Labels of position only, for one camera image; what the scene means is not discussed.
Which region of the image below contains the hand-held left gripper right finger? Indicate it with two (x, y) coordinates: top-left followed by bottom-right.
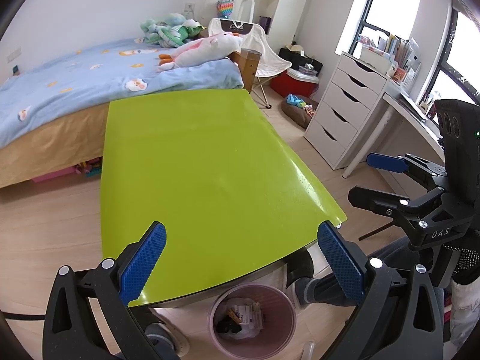
(317, 221), (445, 360)

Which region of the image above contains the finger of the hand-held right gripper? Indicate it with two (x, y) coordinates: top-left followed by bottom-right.
(367, 153), (449, 193)
(348, 185), (455, 230)

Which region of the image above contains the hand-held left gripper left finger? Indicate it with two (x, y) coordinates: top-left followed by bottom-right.
(42, 221), (167, 360)

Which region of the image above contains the pink trash bin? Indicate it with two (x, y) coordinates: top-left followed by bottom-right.
(208, 284), (297, 360)

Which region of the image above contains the person's right hand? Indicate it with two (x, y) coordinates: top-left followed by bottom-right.
(446, 238), (480, 286)

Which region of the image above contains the black slipper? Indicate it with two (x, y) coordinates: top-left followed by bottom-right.
(285, 251), (314, 293)
(139, 307), (169, 331)

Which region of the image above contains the white desk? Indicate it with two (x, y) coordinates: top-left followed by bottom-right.
(343, 92), (447, 181)

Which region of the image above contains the white drawer unit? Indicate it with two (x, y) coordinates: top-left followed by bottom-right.
(304, 52), (389, 169)

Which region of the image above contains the person's left leg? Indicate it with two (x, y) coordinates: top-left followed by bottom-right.
(144, 322), (190, 359)

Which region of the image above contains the black framed window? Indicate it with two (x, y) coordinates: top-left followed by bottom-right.
(337, 0), (480, 121)

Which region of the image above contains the brown pet bed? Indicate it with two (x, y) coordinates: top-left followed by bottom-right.
(281, 95), (319, 128)

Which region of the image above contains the white labelled packet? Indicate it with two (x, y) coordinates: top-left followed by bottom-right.
(236, 307), (264, 328)

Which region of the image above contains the green top low table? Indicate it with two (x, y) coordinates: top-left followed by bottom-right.
(99, 89), (347, 308)

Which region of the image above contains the row of books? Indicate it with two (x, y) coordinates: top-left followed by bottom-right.
(358, 34), (421, 79)

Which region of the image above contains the pink storage box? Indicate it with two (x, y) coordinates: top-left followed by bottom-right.
(32, 159), (102, 184)

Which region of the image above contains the red cooler box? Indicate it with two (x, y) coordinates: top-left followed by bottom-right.
(270, 69), (319, 98)

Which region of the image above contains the black bag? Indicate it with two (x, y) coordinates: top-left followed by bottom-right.
(278, 47), (324, 79)

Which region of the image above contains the tan bed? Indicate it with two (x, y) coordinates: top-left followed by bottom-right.
(0, 38), (244, 188)

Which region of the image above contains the white folding chair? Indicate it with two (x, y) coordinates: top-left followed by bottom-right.
(207, 18), (292, 107)

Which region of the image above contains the blue printed blanket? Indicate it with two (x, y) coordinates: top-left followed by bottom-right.
(0, 38), (244, 150)

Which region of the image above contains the pink white plush toy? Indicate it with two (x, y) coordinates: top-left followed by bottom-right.
(157, 32), (242, 72)

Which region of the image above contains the rainbow bag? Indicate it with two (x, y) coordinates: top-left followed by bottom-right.
(216, 0), (236, 19)

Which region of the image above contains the green plush toy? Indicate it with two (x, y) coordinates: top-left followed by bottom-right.
(140, 13), (203, 49)

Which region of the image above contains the white wire basket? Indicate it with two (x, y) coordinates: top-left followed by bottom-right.
(397, 62), (422, 94)

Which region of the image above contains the black cable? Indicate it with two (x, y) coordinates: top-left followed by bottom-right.
(0, 309), (46, 323)

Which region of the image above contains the wooden bed post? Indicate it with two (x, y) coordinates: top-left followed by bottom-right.
(229, 48), (261, 92)

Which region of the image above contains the white wall shelf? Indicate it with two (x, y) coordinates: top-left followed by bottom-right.
(245, 0), (290, 38)

